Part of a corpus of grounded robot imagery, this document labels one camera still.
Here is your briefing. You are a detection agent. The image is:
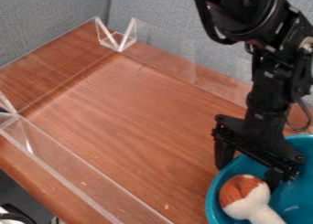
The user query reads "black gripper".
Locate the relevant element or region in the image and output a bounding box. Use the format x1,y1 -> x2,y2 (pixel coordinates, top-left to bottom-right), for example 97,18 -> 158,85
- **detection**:
212,107 -> 305,192

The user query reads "plush mushroom toy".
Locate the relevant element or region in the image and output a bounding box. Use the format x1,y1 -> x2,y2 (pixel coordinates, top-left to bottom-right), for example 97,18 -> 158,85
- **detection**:
220,175 -> 287,224

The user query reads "blue bowl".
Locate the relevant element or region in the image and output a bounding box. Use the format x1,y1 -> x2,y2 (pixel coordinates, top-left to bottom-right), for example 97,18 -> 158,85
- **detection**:
206,134 -> 313,224

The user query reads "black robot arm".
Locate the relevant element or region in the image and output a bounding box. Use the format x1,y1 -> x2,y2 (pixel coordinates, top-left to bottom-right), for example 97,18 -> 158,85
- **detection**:
194,0 -> 313,188

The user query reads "clear acrylic back barrier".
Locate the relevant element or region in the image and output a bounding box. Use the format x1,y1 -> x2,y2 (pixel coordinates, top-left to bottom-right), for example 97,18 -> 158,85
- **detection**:
124,19 -> 252,107

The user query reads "clear acrylic barrier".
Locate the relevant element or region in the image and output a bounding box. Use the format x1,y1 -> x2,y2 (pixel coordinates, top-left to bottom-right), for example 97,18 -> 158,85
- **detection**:
124,19 -> 252,107
0,114 -> 176,224
0,20 -> 112,111

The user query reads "clear acrylic front barrier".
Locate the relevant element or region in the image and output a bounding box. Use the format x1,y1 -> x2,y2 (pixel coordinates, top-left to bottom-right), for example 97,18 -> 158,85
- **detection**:
0,114 -> 176,224

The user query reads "clear acrylic left barrier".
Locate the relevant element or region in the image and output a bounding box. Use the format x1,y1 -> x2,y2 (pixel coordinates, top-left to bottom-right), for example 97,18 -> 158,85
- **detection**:
0,20 -> 112,111

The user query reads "clear acrylic corner bracket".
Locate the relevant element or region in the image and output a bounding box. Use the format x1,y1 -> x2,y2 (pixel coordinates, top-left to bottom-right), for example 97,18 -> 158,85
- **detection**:
94,16 -> 137,52

